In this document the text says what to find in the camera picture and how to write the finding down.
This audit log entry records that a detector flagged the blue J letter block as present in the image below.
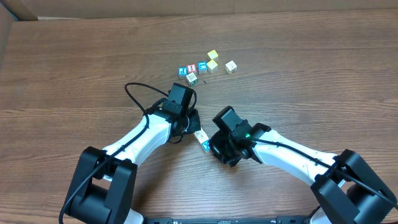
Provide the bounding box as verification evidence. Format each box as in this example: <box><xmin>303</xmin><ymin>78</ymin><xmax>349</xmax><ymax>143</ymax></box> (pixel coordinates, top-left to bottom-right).
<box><xmin>197</xmin><ymin>61</ymin><xmax>208</xmax><ymax>75</ymax></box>

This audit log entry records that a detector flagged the brown cardboard wall panel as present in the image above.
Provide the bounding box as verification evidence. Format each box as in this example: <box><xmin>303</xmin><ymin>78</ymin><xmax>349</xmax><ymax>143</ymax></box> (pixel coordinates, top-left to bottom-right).
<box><xmin>1</xmin><ymin>0</ymin><xmax>397</xmax><ymax>21</ymax></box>

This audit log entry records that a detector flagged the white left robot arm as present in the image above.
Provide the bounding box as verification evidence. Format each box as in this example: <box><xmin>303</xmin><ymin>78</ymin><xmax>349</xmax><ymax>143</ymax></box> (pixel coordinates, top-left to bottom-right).
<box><xmin>58</xmin><ymin>83</ymin><xmax>200</xmax><ymax>224</ymax></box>

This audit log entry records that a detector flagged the blue P letter block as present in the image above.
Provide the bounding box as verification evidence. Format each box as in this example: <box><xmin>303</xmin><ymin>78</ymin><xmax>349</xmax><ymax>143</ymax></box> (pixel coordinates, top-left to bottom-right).
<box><xmin>178</xmin><ymin>67</ymin><xmax>188</xmax><ymax>79</ymax></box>

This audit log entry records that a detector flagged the wooden block red side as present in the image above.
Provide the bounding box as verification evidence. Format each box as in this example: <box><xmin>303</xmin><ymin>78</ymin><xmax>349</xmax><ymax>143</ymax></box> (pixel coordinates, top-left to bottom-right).
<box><xmin>194</xmin><ymin>128</ymin><xmax>209</xmax><ymax>144</ymax></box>

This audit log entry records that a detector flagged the yellow block far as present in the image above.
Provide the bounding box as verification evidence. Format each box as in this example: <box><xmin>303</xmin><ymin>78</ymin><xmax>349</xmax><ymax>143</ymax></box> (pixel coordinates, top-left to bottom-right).
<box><xmin>207</xmin><ymin>50</ymin><xmax>219</xmax><ymax>62</ymax></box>

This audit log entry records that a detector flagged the wooden W block green side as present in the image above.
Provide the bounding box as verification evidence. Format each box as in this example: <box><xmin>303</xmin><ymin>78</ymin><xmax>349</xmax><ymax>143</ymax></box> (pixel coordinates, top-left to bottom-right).
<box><xmin>185</xmin><ymin>73</ymin><xmax>198</xmax><ymax>86</ymax></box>

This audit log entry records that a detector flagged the blue X letter block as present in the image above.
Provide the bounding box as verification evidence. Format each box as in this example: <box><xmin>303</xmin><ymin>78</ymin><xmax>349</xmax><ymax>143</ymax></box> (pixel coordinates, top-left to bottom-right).
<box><xmin>201</xmin><ymin>140</ymin><xmax>211</xmax><ymax>154</ymax></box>

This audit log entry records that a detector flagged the red I letter block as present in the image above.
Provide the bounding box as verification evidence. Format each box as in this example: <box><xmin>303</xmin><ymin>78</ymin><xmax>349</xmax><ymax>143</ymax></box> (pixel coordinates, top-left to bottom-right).
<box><xmin>187</xmin><ymin>64</ymin><xmax>197</xmax><ymax>74</ymax></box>

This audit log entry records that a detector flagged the yellow block near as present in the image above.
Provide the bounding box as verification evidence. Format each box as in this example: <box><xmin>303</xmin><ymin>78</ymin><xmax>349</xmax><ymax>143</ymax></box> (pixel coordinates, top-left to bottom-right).
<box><xmin>206</xmin><ymin>60</ymin><xmax>218</xmax><ymax>73</ymax></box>

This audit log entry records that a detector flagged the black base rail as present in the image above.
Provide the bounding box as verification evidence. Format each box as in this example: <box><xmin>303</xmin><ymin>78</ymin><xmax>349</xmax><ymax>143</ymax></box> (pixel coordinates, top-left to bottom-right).
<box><xmin>143</xmin><ymin>215</ymin><xmax>308</xmax><ymax>224</ymax></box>

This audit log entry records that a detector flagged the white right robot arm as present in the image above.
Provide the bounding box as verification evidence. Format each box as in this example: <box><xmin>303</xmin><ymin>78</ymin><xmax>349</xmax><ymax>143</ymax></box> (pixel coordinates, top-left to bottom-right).
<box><xmin>210</xmin><ymin>106</ymin><xmax>397</xmax><ymax>223</ymax></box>

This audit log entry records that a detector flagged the wooden block yellow side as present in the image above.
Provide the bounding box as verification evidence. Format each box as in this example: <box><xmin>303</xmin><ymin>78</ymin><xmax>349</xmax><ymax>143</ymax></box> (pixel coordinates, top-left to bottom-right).
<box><xmin>224</xmin><ymin>60</ymin><xmax>237</xmax><ymax>74</ymax></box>

